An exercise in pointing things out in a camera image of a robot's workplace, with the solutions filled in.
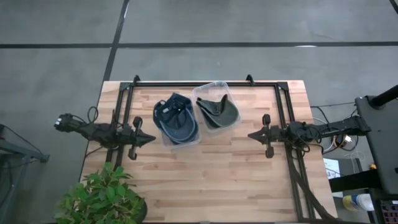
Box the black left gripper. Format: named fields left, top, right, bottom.
left=119, top=116, right=157, bottom=161

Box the white blue yellow wipes tub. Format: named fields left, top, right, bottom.
left=341, top=193, right=375, bottom=212

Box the green potted plant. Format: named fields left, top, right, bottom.
left=54, top=161, right=149, bottom=224

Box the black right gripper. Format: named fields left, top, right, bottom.
left=248, top=113, right=287, bottom=159

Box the dark green baseball cap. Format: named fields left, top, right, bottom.
left=195, top=96, right=224, bottom=130
left=211, top=93, right=240, bottom=129

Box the white paper sheet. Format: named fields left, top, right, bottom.
left=322, top=157, right=345, bottom=180

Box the grey metal stand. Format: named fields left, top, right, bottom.
left=0, top=123, right=50, bottom=224

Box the dark grey equipment cart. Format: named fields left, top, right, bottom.
left=354, top=93, right=398, bottom=195

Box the black braided cable sleeve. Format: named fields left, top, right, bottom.
left=284, top=149, right=341, bottom=224

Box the red parts organizer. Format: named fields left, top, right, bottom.
left=379, top=200, right=398, bottom=224

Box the black round pole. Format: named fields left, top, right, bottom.
left=369, top=84, right=398, bottom=108

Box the black aluminium rig frame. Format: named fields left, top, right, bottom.
left=105, top=73, right=315, bottom=224

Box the dark blue denim baseball cap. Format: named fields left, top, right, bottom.
left=167, top=92, right=196, bottom=125
left=158, top=116, right=200, bottom=144
left=152, top=98, right=187, bottom=138

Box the clear plastic storage bin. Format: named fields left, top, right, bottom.
left=152, top=91, right=202, bottom=149
left=192, top=80, right=242, bottom=134

